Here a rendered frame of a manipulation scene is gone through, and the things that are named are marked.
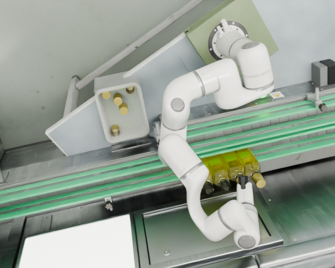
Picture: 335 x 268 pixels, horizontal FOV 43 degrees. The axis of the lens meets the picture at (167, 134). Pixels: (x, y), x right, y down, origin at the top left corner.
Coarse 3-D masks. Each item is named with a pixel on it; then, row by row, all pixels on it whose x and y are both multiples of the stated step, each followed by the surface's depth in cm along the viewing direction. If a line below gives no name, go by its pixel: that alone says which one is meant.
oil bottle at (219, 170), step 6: (210, 156) 163; (216, 156) 162; (210, 162) 159; (216, 162) 159; (222, 162) 158; (210, 168) 157; (216, 168) 155; (222, 168) 154; (216, 174) 152; (222, 174) 152; (228, 174) 152; (216, 180) 152; (228, 180) 153
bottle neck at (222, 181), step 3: (219, 180) 152; (222, 180) 150; (225, 180) 150; (222, 183) 149; (225, 183) 148; (228, 183) 148; (222, 186) 148; (225, 186) 150; (228, 186) 149; (222, 189) 148; (225, 189) 149; (228, 189) 148
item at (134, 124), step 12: (132, 84) 158; (96, 96) 158; (132, 96) 168; (108, 108) 169; (132, 108) 170; (144, 108) 163; (108, 120) 171; (120, 120) 172; (132, 120) 172; (144, 120) 167; (108, 132) 168; (120, 132) 171; (132, 132) 170; (144, 132) 168
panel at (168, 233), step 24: (216, 192) 167; (120, 216) 164; (144, 216) 162; (168, 216) 160; (264, 216) 149; (24, 240) 161; (144, 240) 149; (168, 240) 148; (192, 240) 146; (264, 240) 139; (144, 264) 138; (168, 264) 137; (192, 264) 137
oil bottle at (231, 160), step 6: (222, 156) 161; (228, 156) 160; (234, 156) 159; (228, 162) 156; (234, 162) 156; (240, 162) 155; (228, 168) 154; (234, 168) 152; (240, 168) 152; (234, 174) 152; (234, 180) 153
